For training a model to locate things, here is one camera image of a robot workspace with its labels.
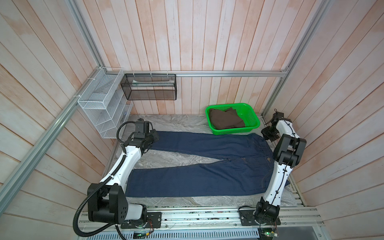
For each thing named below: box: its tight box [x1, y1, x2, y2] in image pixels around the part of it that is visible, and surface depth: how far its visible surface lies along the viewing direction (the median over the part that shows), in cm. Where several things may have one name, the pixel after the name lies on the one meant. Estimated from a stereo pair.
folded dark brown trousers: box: [209, 108, 246, 130], surface depth 110 cm
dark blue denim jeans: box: [124, 131, 275, 198], surface depth 91 cm
